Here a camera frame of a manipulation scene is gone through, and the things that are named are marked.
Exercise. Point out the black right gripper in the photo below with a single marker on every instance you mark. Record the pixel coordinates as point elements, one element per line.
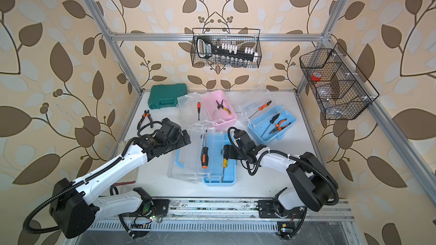
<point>231,155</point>

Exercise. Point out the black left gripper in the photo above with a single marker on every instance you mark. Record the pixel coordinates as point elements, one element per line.
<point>182,142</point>

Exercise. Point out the blue clear-lid toolbox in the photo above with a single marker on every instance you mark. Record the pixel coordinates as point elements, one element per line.
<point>185,164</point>

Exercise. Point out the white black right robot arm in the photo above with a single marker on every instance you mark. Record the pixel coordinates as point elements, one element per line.
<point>312,185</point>

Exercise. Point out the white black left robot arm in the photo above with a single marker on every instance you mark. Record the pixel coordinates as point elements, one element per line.
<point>76,205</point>

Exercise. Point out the orange black cutting pliers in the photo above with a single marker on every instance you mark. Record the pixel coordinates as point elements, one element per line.
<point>145,115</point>

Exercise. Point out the light blue open toolbox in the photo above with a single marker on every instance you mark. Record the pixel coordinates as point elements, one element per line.
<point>250,102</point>

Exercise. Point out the pink open toolbox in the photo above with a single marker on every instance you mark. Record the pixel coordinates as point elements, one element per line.
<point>210,116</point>

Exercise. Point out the orange black needle-nose pliers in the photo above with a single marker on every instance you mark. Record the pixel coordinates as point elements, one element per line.
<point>280,126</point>

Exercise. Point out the black yellow long screwdriver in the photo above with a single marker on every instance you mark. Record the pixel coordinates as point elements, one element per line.
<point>272,120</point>

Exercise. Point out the black orange screwdriver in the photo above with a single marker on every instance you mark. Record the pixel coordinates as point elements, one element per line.
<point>204,154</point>

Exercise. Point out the green plastic tool case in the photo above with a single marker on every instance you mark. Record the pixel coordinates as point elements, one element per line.
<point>165,96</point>

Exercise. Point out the small red screwdriver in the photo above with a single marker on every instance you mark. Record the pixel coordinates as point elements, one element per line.
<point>199,109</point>

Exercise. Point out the black socket wrench set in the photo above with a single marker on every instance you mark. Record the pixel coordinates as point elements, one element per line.
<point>209,49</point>

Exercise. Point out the red tape roll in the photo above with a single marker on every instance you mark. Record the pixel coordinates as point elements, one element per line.
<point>316,76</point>

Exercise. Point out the yellow handled small screwdriver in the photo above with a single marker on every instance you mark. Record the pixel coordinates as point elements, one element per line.
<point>225,162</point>

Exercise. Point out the yellow handled pliers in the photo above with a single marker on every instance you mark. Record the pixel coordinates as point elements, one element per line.
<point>221,106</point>

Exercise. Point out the orange handled flat screwdriver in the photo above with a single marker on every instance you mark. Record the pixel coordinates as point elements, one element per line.
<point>262,107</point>

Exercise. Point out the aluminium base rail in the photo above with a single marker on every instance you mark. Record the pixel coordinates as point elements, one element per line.
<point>232,214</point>

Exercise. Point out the black wire basket centre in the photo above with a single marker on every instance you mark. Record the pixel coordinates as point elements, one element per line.
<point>245,37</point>

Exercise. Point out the black wire basket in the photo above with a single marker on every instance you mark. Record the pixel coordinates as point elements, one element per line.
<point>345,90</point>
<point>245,37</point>

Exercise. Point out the black wire basket right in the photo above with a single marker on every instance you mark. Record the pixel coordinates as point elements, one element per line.
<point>345,90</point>

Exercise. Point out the aluminium frame post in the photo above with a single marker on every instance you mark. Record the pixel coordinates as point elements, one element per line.
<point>115,48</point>

